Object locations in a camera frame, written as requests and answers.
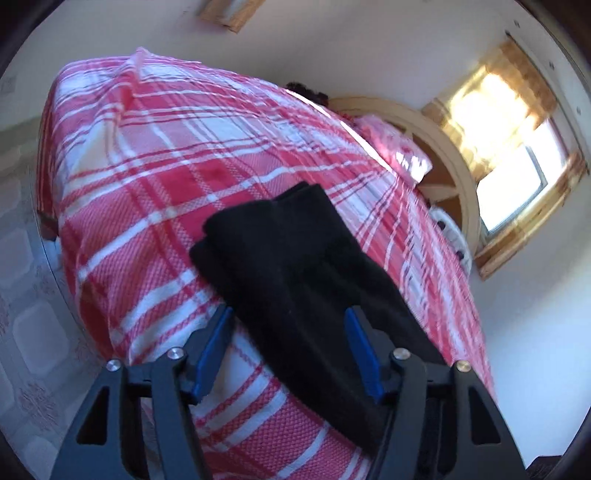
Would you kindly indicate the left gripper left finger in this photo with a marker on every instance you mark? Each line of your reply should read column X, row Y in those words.
column 105, row 439

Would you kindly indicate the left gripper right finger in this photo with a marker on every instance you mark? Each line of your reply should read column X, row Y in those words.
column 442, row 423

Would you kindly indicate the black pants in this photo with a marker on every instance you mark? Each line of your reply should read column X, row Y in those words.
column 290, row 269

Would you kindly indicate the yellow curtain right panel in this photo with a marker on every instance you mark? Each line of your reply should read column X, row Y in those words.
column 514, row 237

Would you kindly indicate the yellow curtain panel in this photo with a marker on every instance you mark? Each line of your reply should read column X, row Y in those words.
column 514, row 237
column 492, row 111

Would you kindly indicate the white black patterned pillow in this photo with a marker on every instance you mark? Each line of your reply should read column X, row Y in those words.
column 454, row 237

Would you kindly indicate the cream wooden headboard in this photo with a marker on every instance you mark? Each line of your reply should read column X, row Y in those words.
column 449, row 185

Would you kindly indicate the pink floral pillow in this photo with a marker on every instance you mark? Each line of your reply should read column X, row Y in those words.
column 399, row 151

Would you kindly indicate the red white plaid bedsheet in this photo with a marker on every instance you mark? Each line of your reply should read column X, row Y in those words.
column 137, row 152

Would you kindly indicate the yellow curtain left panel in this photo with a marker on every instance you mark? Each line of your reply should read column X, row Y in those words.
column 492, row 111

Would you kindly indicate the dark bundle beside bed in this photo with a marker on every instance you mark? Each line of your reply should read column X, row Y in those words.
column 312, row 95

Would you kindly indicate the side window yellow curtain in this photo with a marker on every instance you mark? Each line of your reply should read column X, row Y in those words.
column 230, row 14

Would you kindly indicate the head wall window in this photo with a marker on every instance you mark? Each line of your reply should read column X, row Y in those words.
column 519, row 180

